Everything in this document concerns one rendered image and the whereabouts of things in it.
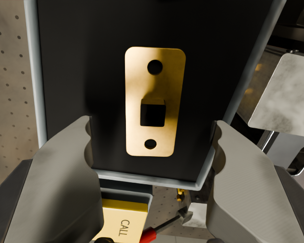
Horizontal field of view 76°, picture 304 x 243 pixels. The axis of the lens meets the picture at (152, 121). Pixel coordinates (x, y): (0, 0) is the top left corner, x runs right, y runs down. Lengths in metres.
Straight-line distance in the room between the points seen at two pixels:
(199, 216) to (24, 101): 0.62
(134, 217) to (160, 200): 0.72
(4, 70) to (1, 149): 0.31
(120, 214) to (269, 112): 0.19
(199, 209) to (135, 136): 0.27
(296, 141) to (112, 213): 0.35
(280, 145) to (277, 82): 0.22
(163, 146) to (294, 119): 0.15
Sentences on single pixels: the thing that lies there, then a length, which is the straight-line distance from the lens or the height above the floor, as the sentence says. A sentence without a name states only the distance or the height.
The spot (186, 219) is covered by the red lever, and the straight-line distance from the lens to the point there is 0.39.
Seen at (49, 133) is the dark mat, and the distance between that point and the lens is 0.17.
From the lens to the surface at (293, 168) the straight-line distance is 0.51.
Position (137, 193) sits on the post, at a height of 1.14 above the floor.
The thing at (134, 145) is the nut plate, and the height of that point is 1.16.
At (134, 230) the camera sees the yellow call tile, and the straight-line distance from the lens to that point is 0.25.
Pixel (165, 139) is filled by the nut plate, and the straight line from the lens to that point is 0.15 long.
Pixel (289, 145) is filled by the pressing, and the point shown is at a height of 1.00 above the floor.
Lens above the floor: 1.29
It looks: 61 degrees down
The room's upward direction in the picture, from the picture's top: 178 degrees clockwise
